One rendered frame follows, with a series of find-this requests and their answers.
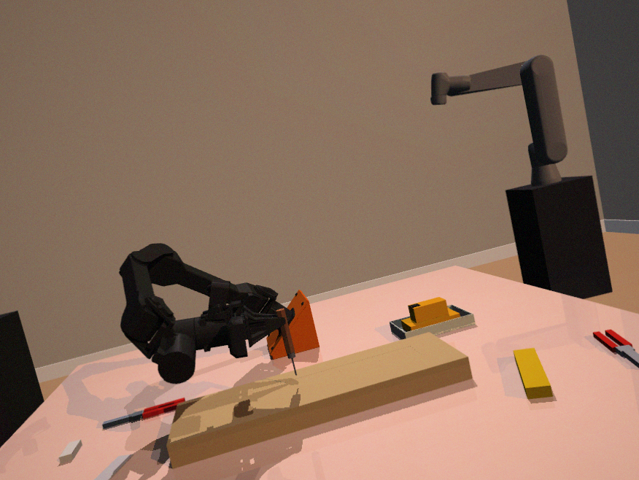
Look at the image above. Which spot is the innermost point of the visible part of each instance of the brown-handled awl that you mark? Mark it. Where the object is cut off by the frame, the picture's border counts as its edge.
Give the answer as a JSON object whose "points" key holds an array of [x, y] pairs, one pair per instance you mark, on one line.
{"points": [[288, 342]]}

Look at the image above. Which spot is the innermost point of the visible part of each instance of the tan wooden floor panel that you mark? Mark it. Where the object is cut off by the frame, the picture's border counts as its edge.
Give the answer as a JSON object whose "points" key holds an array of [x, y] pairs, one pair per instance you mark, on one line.
{"points": [[279, 405]]}

